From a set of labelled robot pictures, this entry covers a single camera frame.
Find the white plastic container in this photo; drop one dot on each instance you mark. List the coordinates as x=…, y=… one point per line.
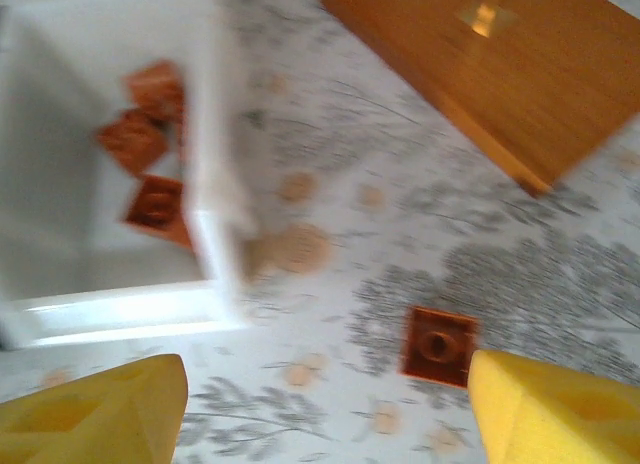
x=60, y=224

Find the floral table cover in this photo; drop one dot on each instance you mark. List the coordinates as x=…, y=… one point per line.
x=400, y=134

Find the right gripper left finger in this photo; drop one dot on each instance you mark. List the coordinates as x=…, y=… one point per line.
x=100, y=414

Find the orange lego brick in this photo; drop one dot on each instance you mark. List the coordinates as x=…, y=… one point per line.
x=157, y=210
x=132, y=142
x=156, y=89
x=437, y=345

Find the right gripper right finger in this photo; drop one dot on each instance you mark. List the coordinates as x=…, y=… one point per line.
x=550, y=414

